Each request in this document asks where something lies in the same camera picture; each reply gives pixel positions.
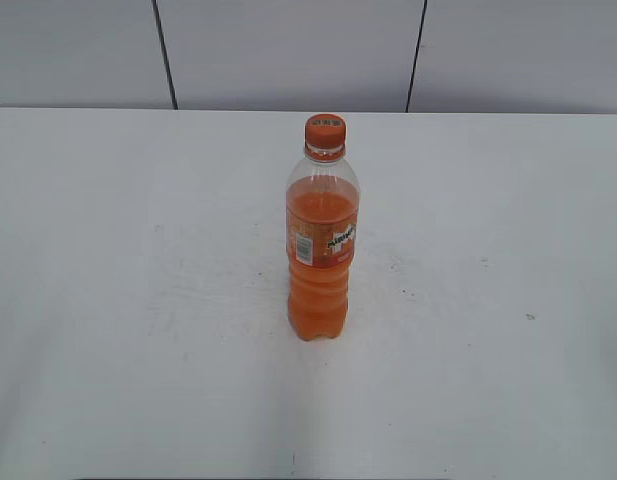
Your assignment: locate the orange bottle cap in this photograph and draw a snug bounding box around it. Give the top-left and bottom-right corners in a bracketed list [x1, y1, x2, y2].
[304, 113, 347, 150]

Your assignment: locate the orange soda plastic bottle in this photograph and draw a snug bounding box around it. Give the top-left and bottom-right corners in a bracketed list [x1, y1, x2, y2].
[286, 143, 360, 341]

